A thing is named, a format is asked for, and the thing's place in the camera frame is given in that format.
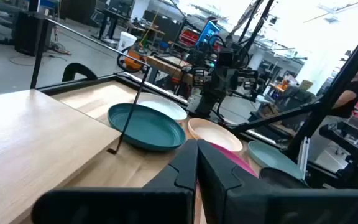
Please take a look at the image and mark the blue lit monitor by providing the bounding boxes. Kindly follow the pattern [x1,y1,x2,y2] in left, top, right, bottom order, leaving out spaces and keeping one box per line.
[196,20,221,48]

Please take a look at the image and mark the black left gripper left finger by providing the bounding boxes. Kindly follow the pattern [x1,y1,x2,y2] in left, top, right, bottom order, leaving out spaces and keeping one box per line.
[31,139,199,224]

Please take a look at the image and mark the cream plate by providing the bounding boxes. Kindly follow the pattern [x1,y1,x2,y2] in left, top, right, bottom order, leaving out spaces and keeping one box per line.
[187,118,244,153]

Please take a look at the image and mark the black dish rack frame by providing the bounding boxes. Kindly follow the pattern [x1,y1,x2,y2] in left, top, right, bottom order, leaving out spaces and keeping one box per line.
[0,12,152,224]

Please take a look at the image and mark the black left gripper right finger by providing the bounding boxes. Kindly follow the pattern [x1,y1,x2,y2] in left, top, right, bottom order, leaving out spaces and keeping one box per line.
[197,139,358,224]

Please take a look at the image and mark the silver aluminium bracket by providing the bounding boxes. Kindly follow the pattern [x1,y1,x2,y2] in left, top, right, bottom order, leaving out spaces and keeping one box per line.
[297,136,311,180]

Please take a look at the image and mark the dark grey bowl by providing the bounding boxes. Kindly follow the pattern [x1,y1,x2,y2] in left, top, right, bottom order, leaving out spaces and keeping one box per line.
[107,103,187,152]

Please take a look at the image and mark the white plate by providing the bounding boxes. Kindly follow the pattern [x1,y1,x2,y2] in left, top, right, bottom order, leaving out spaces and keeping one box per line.
[135,92,188,123]

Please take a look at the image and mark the person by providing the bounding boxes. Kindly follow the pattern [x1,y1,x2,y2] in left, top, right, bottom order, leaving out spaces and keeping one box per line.
[332,60,358,119]

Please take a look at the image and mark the black chair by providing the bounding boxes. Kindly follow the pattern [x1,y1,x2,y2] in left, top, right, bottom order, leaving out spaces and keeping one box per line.
[61,62,99,83]

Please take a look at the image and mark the red storage bins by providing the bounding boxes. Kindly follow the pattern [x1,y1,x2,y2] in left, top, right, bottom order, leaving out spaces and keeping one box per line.
[178,29,200,46]

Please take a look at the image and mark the black speaker box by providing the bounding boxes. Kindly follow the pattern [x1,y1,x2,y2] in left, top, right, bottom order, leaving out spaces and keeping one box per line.
[13,11,54,57]

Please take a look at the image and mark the white bucket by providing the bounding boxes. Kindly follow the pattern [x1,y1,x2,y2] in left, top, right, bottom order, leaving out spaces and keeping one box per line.
[116,30,138,52]

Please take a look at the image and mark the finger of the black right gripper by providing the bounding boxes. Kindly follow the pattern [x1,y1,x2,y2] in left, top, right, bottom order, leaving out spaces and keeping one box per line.
[237,69,259,91]
[192,67,211,88]

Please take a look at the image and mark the black rig frame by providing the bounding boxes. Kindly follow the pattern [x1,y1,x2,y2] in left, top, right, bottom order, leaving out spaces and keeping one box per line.
[228,0,358,158]

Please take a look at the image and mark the wooden workbench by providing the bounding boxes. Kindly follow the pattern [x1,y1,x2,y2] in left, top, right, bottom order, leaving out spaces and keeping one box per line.
[144,55,196,85]

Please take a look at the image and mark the pink plate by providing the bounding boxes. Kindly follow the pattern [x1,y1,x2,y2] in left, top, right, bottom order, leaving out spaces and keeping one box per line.
[209,142,258,178]

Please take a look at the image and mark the orange shop vacuum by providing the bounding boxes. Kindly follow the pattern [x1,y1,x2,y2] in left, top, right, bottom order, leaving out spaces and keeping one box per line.
[116,46,145,73]

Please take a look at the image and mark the light teal plate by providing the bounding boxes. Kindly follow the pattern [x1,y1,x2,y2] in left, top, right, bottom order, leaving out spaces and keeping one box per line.
[247,141,305,180]

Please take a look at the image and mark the dark grey plate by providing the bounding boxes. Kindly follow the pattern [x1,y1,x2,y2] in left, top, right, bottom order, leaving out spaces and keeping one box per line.
[259,167,310,189]

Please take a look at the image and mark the black desk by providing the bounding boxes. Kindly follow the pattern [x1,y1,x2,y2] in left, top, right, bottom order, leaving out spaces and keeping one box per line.
[91,7,131,42]

